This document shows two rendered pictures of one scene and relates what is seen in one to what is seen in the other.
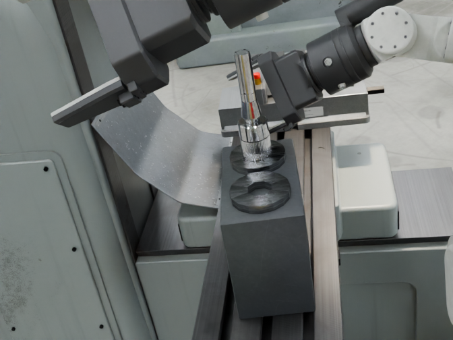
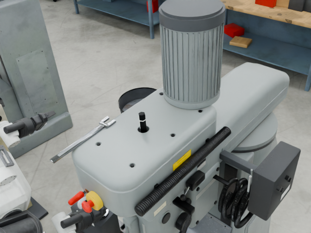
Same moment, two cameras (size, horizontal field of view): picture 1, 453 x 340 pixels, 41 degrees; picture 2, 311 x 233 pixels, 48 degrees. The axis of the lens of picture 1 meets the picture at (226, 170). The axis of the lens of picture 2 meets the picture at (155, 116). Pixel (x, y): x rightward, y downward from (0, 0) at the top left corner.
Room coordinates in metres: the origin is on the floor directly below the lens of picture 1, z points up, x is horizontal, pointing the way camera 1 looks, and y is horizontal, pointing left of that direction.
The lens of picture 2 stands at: (1.72, -0.83, 2.59)
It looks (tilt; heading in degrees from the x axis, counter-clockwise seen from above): 38 degrees down; 123
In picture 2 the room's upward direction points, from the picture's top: 4 degrees counter-clockwise
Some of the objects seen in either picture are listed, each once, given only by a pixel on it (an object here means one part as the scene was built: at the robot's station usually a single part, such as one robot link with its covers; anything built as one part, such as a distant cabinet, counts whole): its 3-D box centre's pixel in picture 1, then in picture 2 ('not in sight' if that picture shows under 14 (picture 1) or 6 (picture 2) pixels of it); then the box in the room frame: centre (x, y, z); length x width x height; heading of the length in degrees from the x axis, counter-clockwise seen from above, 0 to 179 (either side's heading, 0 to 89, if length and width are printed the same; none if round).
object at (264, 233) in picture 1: (266, 222); (96, 218); (0.79, -0.05, 1.04); 0.22 x 0.12 x 0.20; 174
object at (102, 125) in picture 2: not in sight; (83, 138); (1.09, -0.26, 1.89); 0.24 x 0.04 x 0.01; 80
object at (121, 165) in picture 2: not in sight; (148, 145); (1.23, -0.12, 1.81); 0.47 x 0.26 x 0.16; 78
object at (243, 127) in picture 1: (252, 123); not in sight; (0.84, -0.05, 1.20); 0.05 x 0.05 x 0.01
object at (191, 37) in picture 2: not in sight; (191, 52); (1.28, 0.11, 2.05); 0.20 x 0.20 x 0.32
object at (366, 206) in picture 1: (286, 188); not in sight; (1.22, -0.14, 0.80); 0.50 x 0.35 x 0.12; 78
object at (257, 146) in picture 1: (255, 139); not in sight; (0.84, -0.05, 1.17); 0.05 x 0.05 x 0.05
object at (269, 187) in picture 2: not in sight; (275, 181); (1.62, 0.09, 1.62); 0.20 x 0.09 x 0.21; 78
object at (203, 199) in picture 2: not in sight; (183, 182); (1.27, 0.06, 1.47); 0.24 x 0.19 x 0.26; 168
